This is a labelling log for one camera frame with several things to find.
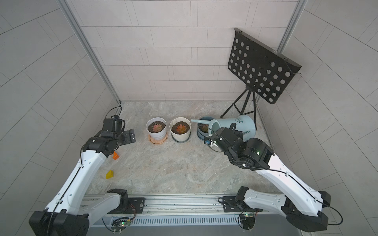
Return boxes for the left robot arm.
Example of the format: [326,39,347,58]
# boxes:
[29,115,137,236]

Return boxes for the black perforated music stand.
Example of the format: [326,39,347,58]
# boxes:
[220,28,302,118]

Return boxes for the white round plant pot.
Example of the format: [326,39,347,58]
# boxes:
[146,118,167,141]

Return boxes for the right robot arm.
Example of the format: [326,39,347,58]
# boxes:
[204,124,331,232]

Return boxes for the peach pot saucer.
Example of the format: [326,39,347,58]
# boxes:
[148,134,168,145]

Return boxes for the circuit board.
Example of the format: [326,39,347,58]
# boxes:
[111,217,132,234]
[238,214,256,231]

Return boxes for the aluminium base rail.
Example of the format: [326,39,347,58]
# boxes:
[79,193,299,218]

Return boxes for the light blue watering can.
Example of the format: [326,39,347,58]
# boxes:
[191,115,257,142]

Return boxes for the grey-blue pot saucer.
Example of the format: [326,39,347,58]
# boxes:
[171,135,190,143]

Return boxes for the green-red succulent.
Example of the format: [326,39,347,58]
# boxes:
[198,124,209,133]

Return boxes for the right circuit board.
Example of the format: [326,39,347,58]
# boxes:
[238,214,256,231]

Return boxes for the yellow plastic block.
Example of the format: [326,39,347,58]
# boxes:
[106,170,114,179]

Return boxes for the pink succulent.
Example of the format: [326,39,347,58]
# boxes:
[152,124,163,133]

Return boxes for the left circuit board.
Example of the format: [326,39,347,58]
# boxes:
[111,217,132,234]

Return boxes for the blue plant pot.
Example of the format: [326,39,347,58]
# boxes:
[196,117,214,140]

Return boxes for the orange plastic block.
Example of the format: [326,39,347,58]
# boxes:
[113,152,120,160]

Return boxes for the cream faceted plant pot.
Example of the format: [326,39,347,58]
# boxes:
[169,117,191,143]

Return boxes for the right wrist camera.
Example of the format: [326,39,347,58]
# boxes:
[204,137,216,147]

